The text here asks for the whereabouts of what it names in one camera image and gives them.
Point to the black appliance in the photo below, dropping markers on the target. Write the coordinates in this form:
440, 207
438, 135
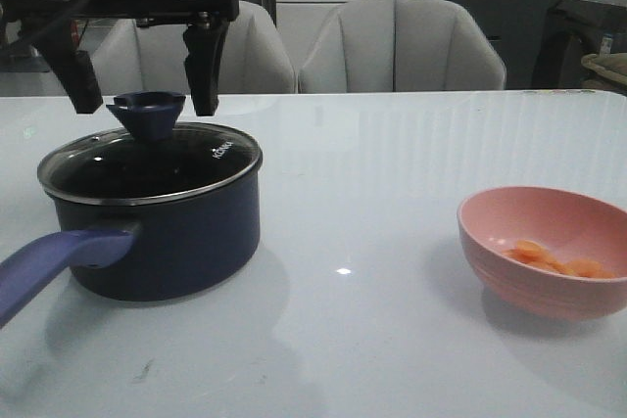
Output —
572, 30

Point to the grey chair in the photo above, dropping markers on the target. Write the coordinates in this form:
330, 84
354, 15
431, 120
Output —
368, 46
254, 59

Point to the beige cushion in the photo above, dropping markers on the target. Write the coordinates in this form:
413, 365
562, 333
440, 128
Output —
606, 72

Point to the glass pot lid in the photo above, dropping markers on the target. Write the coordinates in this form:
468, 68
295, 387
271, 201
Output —
153, 157

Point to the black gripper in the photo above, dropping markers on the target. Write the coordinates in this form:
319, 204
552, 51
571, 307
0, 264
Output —
73, 67

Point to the grey chair right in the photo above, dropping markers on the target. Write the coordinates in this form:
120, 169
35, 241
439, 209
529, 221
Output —
368, 46

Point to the pink bowl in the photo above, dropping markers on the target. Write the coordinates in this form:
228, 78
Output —
569, 225

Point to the grey chair left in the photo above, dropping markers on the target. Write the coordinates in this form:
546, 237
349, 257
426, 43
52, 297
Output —
254, 59

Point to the orange ham slices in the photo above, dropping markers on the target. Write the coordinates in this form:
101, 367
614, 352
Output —
535, 255

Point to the dark blue pot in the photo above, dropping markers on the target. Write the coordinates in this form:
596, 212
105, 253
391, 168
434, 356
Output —
149, 253

